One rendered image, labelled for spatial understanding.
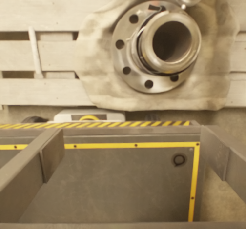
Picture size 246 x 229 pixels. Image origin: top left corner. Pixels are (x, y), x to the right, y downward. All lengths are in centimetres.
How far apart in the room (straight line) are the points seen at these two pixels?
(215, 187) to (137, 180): 60
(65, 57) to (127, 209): 51
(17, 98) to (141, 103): 43
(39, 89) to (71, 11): 28
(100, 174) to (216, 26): 55
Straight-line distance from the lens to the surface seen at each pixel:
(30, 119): 76
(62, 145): 16
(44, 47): 65
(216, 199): 110
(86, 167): 52
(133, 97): 58
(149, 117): 67
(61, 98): 65
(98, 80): 59
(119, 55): 54
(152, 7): 41
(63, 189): 57
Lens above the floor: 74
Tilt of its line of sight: 76 degrees down
